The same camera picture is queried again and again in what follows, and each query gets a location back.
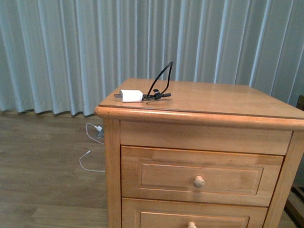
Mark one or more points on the white charger adapter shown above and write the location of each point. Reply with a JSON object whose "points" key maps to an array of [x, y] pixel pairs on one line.
{"points": [[131, 96]]}

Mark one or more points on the wooden drawer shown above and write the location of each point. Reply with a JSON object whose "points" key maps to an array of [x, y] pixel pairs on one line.
{"points": [[139, 213], [168, 174]]}

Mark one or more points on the white plug on floor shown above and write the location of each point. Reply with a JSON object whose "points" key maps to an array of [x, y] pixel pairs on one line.
{"points": [[98, 128]]}

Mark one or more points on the wooden nightstand cabinet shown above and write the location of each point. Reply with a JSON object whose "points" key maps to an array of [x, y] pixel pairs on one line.
{"points": [[207, 117]]}

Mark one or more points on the pale green pleated curtain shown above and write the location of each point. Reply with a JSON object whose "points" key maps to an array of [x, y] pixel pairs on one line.
{"points": [[68, 55]]}

